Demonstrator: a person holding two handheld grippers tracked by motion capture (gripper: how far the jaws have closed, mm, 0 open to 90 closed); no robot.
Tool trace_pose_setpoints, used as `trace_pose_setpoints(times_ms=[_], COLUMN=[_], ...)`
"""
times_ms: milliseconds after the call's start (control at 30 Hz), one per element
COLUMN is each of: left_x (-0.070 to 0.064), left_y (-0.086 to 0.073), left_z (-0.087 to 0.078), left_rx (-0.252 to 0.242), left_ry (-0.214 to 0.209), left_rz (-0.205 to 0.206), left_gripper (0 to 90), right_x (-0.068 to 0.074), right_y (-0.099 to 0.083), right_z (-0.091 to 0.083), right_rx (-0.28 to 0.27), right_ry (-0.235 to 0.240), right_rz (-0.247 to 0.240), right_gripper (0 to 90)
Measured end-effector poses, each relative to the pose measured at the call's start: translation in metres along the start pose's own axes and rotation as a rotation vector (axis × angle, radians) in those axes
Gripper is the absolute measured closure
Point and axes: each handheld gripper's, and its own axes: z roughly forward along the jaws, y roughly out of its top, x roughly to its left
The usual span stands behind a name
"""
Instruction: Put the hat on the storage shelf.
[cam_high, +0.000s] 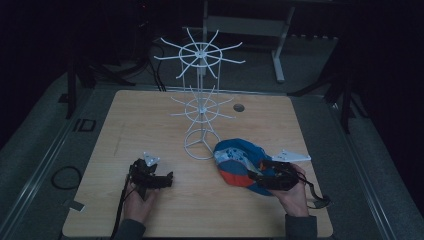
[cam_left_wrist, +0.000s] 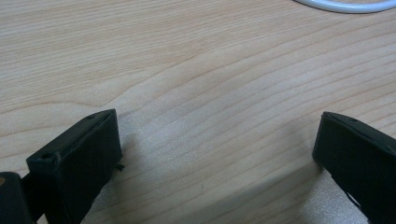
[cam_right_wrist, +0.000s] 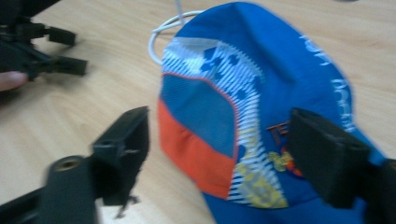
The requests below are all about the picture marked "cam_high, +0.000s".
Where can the black metal stand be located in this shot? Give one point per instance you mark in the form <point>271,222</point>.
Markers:
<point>71,90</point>
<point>346,100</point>

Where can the person's right hand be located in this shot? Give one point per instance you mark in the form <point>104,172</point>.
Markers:
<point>293,200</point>

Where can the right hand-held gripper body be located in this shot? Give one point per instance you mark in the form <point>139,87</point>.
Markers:
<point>283,176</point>

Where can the person's left hand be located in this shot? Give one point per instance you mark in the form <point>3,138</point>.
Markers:
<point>137,204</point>

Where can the blue and orange cap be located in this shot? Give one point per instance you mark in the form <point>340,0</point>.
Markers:
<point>238,163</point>

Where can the grey tape piece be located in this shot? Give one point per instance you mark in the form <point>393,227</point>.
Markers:
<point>76,205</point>

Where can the round grey table grommet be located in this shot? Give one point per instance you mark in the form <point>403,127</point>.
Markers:
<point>238,107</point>

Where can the white metal desk frame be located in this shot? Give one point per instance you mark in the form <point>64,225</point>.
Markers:
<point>279,50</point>

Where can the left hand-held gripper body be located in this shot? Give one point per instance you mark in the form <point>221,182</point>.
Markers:
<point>143,175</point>

